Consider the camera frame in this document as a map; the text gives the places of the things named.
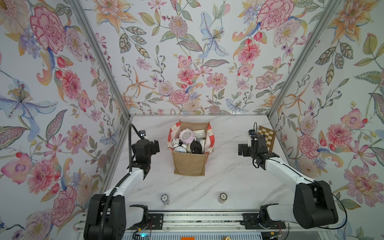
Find pink round alarm clock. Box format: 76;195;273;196
179;129;197;145

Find burlap canvas bag red trim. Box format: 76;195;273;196
168;121;215;177

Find blue twin-bell clock front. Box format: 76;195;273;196
187;141;203;154

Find small white digital clock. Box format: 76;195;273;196
200;138;206;154

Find white twin-bell alarm clock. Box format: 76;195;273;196
173;141;187;154

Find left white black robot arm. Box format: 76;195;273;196
83;139;160;240

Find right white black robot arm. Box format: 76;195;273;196
238;130;339;229

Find small grey mini clock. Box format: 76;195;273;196
161;194;170;205

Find small beige cylinder clock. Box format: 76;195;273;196
218;193;228;204

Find wooden chessboard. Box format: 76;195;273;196
258;126;277;153

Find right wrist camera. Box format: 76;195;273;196
248;129;257;148

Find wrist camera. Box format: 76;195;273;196
248;129;257;148
139;130;147;139

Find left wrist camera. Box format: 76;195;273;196
139;130;147;139

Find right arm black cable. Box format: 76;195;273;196
252;122;348;240

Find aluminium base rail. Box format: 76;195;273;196
73;209;334;240

